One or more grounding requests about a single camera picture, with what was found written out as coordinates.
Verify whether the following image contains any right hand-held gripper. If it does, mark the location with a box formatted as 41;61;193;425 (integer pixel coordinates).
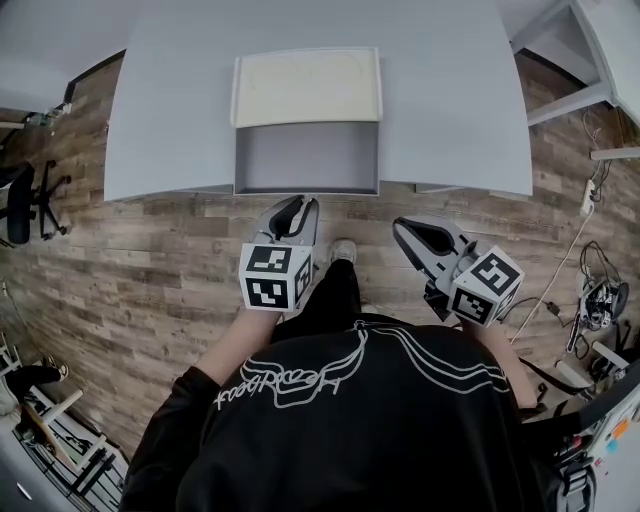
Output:
392;215;525;329

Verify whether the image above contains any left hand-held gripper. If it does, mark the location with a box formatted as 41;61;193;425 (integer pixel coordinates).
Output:
238;195;321;314

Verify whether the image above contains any white drawer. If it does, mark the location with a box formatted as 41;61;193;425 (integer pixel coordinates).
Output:
232;119;381;197

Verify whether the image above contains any person's right forearm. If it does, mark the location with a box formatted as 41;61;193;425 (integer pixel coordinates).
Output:
458;318;529;422

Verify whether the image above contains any person's left forearm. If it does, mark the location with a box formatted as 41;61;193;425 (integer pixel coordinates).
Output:
192;306;290;402

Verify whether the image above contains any grey storage box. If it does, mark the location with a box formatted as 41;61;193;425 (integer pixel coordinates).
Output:
228;46;385;129

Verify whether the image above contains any person's white shoe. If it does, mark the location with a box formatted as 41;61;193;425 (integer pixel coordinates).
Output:
329;238;359;267

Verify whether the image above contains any person's black trouser leg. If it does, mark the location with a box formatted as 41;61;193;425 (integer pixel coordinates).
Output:
287;258;364;335

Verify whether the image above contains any large white table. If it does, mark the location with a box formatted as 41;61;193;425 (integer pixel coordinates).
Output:
102;0;534;204

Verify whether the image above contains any white power strip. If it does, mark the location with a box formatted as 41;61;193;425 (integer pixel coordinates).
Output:
579;179;598;218

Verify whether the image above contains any person's black printed shirt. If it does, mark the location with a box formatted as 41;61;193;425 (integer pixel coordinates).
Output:
119;318;557;512

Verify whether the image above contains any pile of small bottles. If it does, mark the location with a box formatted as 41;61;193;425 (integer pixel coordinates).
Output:
26;101;72;127

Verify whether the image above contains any small white table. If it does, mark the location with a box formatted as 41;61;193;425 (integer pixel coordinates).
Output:
509;0;640;162

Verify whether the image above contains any black office chair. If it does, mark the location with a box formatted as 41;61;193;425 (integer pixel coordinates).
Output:
0;159;74;248

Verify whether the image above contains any white metal rack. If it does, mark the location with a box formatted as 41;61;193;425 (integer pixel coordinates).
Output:
17;387;127;504

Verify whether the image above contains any long white cable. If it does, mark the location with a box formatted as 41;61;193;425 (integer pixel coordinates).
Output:
508;213;597;347

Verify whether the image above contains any black device with cables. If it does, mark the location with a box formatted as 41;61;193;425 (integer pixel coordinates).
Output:
573;276;632;332

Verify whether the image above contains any black strap-on gear pack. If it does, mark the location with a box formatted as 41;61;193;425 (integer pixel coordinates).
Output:
547;382;640;512

